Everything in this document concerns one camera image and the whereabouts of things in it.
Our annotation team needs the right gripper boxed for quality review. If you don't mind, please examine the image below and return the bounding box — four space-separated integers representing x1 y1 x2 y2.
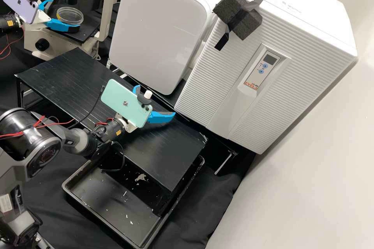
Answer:
122 85 176 133

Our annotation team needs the right wrist camera phone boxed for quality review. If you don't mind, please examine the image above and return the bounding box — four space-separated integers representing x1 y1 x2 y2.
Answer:
100 79 153 129

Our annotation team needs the white box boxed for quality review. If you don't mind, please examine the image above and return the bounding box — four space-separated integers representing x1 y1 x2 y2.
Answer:
108 0 234 96

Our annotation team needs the cream microscope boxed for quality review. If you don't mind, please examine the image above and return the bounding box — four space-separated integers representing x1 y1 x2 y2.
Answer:
0 0 117 58

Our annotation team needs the left wrist camera phone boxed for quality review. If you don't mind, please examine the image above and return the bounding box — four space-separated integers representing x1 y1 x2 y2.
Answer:
2 0 41 25

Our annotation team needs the black platform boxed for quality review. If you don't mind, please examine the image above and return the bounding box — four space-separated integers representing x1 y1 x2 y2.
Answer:
14 47 208 195
109 67 239 177

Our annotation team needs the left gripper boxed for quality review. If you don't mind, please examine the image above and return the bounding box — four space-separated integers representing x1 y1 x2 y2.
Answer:
37 0 81 34

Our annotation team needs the petri dish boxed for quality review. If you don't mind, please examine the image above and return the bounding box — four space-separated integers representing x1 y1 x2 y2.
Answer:
56 6 85 26

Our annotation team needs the wrist camera phone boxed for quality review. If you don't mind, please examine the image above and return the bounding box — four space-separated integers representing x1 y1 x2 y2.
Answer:
2 0 41 25
100 79 153 129

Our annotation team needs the black tray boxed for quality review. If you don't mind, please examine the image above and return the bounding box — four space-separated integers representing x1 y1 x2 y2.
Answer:
61 155 205 249

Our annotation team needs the incubator door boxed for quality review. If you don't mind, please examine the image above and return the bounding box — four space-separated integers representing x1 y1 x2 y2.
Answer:
175 0 359 155

